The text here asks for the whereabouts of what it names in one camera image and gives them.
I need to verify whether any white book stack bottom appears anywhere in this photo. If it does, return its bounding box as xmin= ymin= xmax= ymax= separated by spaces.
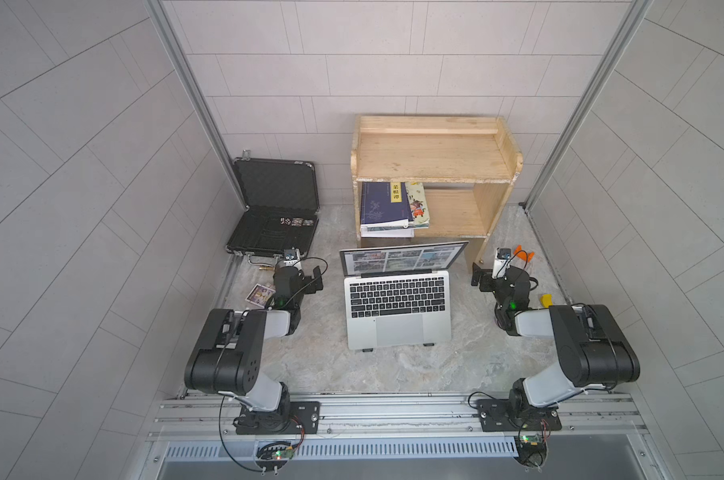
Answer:
xmin=360 ymin=227 xmax=415 ymax=238

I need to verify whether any aluminium mounting rail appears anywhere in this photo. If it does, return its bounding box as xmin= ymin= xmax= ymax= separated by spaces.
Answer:
xmin=143 ymin=392 xmax=648 ymax=441

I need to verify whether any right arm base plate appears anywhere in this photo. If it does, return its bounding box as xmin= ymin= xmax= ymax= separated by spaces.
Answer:
xmin=472 ymin=398 xmax=563 ymax=434

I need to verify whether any circuit board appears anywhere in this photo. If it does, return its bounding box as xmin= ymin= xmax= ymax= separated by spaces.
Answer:
xmin=255 ymin=441 xmax=297 ymax=474
xmin=514 ymin=433 xmax=548 ymax=469

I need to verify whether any right circuit board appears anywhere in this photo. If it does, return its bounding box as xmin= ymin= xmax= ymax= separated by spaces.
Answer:
xmin=514 ymin=433 xmax=548 ymax=469

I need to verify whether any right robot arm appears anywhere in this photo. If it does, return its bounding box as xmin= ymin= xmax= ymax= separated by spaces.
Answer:
xmin=468 ymin=265 xmax=641 ymax=432

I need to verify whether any silver laptop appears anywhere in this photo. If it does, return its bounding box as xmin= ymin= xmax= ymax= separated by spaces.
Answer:
xmin=340 ymin=241 xmax=468 ymax=351

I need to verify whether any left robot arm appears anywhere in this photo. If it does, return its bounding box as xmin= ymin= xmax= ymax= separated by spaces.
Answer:
xmin=184 ymin=266 xmax=326 ymax=435

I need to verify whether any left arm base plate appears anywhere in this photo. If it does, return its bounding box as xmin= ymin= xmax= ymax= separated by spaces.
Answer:
xmin=234 ymin=401 xmax=321 ymax=435

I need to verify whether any black laptop stand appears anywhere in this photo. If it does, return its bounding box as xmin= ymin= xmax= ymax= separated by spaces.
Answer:
xmin=361 ymin=343 xmax=435 ymax=353

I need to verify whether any open black briefcase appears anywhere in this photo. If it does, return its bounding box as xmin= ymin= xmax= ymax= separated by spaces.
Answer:
xmin=226 ymin=156 xmax=320 ymax=257

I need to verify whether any yellow plastic clip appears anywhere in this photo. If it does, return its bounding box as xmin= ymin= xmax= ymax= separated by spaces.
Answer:
xmin=540 ymin=294 xmax=554 ymax=309

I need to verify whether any wooden two-tier shelf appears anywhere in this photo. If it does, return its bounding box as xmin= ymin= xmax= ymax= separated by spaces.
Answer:
xmin=350 ymin=115 xmax=524 ymax=265

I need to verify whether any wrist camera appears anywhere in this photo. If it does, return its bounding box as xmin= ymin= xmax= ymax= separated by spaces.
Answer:
xmin=279 ymin=249 xmax=302 ymax=270
xmin=492 ymin=247 xmax=513 ymax=278

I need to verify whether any left circuit board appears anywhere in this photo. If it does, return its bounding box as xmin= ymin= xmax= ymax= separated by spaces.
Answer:
xmin=255 ymin=441 xmax=297 ymax=474

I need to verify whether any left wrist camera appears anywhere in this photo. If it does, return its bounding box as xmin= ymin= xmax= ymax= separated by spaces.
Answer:
xmin=279 ymin=249 xmax=302 ymax=270

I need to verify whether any orange plastic clip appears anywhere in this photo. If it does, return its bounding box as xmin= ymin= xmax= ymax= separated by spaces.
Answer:
xmin=514 ymin=245 xmax=535 ymax=264

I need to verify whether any colourful illustrated book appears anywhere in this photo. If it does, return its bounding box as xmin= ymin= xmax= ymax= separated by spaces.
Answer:
xmin=405 ymin=182 xmax=431 ymax=229

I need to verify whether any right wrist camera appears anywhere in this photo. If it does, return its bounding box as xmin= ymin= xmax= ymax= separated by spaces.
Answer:
xmin=492 ymin=247 xmax=513 ymax=278

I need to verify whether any stack of picture cards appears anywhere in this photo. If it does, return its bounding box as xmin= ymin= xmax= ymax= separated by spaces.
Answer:
xmin=246 ymin=283 xmax=276 ymax=308

